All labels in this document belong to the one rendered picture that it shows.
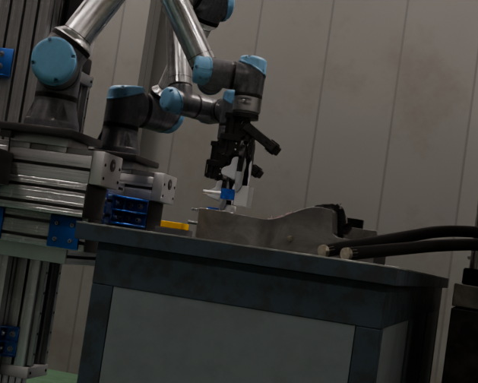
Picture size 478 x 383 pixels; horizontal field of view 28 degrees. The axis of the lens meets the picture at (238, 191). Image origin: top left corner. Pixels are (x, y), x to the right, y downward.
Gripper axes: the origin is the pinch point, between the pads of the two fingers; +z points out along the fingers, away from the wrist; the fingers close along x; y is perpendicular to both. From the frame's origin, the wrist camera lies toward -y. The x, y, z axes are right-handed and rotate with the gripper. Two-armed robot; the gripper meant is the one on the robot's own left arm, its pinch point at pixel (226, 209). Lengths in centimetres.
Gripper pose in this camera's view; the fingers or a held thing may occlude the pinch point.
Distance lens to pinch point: 283.4
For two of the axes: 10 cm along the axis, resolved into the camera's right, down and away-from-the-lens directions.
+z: -1.4, 9.9, -0.6
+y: -9.5, -1.2, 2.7
